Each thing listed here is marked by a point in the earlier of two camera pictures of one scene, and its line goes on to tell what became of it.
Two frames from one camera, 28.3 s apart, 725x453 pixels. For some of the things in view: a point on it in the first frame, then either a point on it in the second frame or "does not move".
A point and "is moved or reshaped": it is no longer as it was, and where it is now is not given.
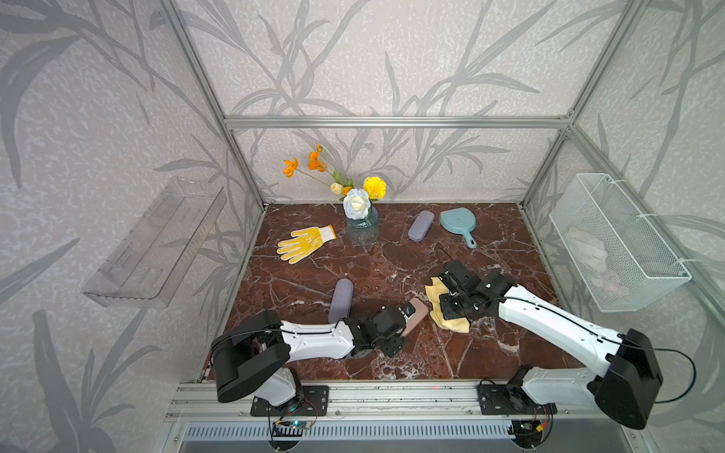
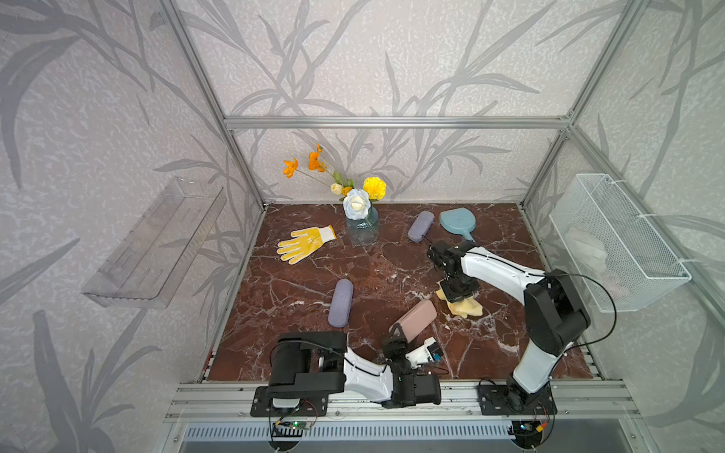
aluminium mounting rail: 366,400 does not move
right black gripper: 444,299 to 469,286
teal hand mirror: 460,221 does not move
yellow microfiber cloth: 437,313 is moved or reshaped
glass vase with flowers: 362,224 does not move
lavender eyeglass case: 342,300 does not move
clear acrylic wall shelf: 146,266 does not move
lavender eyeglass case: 421,226 does not move
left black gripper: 395,347 to 399,350
